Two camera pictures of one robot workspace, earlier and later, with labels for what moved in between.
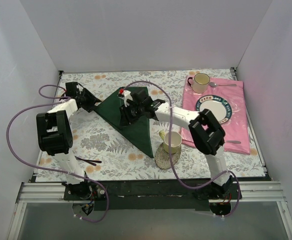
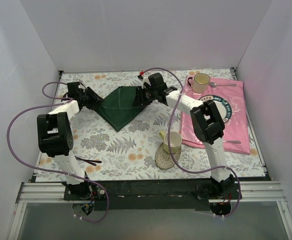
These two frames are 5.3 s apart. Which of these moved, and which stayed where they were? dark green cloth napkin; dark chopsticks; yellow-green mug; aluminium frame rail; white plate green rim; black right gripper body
Moved: black right gripper body; dark green cloth napkin
Stayed: dark chopsticks; yellow-green mug; aluminium frame rail; white plate green rim
